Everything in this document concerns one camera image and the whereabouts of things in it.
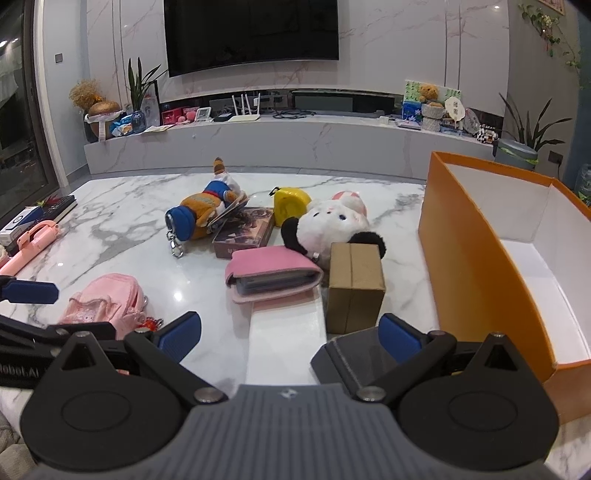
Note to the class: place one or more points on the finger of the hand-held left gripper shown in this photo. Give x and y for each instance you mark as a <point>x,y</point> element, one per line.
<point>30,292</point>
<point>32,333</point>

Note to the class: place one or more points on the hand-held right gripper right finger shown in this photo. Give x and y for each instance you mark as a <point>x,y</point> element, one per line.
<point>398,339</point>

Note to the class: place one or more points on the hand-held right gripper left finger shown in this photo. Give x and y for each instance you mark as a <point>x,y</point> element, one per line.
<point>178,336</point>

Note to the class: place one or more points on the dark grey square box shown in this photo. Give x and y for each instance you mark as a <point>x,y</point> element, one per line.
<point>351,357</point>

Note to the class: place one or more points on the brown cardboard box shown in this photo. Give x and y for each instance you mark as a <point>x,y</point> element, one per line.
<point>353,286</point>

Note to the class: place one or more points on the small pink backpack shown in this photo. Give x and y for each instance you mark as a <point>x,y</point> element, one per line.
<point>108,300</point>

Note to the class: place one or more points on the orange storage box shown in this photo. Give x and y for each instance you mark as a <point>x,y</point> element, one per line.
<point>466,258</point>

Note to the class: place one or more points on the white foam block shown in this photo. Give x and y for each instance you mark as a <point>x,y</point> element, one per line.
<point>286,341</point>

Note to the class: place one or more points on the pink card wallet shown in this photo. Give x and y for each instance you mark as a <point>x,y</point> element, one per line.
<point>272,265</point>

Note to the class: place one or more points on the brown printed card box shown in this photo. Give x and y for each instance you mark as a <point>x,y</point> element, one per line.
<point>244,230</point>

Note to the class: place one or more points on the orange blue plush toy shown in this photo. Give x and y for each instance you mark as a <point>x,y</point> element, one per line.
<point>205,207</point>

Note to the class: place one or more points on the white plush toy black ears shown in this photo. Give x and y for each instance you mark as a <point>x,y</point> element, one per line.
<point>330,221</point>

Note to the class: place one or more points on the yellow tape measure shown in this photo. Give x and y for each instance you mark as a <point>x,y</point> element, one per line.
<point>290,205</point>

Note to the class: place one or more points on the pink selfie stick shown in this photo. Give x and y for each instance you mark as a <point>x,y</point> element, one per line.
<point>27,244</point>

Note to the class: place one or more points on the blue white box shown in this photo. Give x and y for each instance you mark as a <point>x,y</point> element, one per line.
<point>21,224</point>

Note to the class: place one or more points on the black notebook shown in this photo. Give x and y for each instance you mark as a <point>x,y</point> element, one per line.
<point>57,206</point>

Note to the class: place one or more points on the dried flowers in gold vase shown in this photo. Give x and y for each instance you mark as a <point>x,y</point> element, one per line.
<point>99,113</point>

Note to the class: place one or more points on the grey trash bin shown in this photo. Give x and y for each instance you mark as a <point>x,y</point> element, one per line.
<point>515,154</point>

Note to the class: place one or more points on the pink toy set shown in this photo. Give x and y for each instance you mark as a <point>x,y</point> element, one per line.
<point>175,115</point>

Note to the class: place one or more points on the marble television console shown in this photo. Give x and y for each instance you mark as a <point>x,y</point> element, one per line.
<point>286,143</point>

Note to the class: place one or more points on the white desk thermometer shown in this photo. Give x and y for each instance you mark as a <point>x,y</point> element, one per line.
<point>203,114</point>

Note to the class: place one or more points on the blue tissue box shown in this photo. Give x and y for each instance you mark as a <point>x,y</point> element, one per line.
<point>412,113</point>

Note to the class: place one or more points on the tall leaf plant blue vase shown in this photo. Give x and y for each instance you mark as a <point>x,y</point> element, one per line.
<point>137,92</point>

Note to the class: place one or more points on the white router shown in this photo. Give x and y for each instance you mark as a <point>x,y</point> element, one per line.
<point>244,110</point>

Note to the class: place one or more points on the round white hand fan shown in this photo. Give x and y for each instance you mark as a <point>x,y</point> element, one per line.
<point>454,104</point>

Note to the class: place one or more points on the clear water bottle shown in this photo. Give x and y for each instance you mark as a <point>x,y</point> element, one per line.
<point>584,180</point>

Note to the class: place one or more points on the brown teddy bear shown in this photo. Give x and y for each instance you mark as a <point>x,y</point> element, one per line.
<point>430,94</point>

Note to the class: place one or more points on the potted long leaf plant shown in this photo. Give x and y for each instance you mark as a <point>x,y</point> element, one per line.
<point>531,127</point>

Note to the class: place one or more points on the black television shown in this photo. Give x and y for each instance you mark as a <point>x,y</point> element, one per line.
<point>249,32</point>

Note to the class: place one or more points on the black wall socket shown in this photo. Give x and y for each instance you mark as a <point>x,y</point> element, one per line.
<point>555,157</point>

